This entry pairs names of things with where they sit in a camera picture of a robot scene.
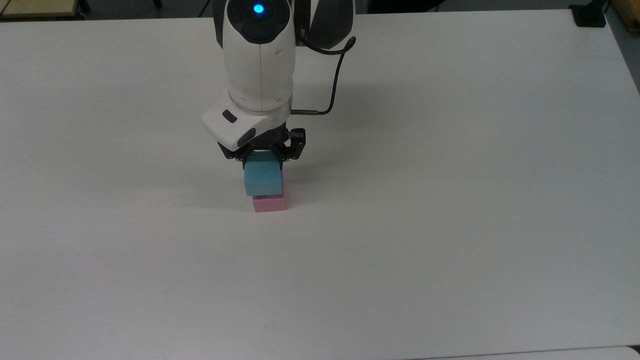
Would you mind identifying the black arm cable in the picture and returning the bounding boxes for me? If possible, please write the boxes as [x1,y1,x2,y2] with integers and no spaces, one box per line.
[291,25,358,117]

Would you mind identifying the blue cube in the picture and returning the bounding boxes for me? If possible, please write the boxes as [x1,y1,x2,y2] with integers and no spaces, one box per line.
[243,152,282,197]

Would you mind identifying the wooden board with dark edge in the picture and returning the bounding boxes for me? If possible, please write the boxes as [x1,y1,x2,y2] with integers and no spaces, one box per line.
[0,0,79,19]

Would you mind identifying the pink cube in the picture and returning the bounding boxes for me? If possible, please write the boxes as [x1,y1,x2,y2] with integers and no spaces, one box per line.
[252,170,287,213]

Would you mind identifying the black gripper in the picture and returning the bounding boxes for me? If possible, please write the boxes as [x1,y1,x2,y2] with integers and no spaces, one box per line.
[217,125,307,170]

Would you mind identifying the black table clamp mount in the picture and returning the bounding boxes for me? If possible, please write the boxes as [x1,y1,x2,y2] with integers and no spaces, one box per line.
[570,0,609,27]

